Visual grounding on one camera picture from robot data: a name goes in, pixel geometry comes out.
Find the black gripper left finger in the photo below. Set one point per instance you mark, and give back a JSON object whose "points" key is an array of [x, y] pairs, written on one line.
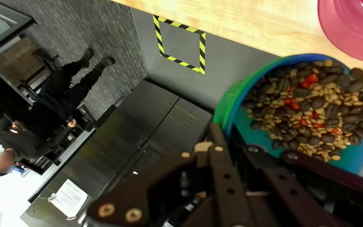
{"points": [[182, 193]]}

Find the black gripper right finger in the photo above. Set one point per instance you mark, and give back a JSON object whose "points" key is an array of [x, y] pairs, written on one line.
{"points": [[337, 197]]}

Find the mixed beans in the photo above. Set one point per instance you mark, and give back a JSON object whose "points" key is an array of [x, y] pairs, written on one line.
{"points": [[316, 114]]}

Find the green cup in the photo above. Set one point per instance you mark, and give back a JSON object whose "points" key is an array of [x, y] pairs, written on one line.
{"points": [[232, 101]]}

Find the pink plastic bowl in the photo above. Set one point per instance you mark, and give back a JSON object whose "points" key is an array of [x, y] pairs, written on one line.
{"points": [[353, 29]]}

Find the stainless steel refrigerator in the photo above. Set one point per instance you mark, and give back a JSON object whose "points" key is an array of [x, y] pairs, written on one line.
{"points": [[139, 134]]}

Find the white paper sheet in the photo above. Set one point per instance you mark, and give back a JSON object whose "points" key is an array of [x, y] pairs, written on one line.
{"points": [[69, 199]]}

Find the yellow black hazard tape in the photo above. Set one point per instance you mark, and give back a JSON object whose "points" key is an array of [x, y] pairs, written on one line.
{"points": [[159, 46]]}

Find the person in black clothes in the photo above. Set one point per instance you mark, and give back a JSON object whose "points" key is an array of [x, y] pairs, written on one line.
{"points": [[56, 105]]}

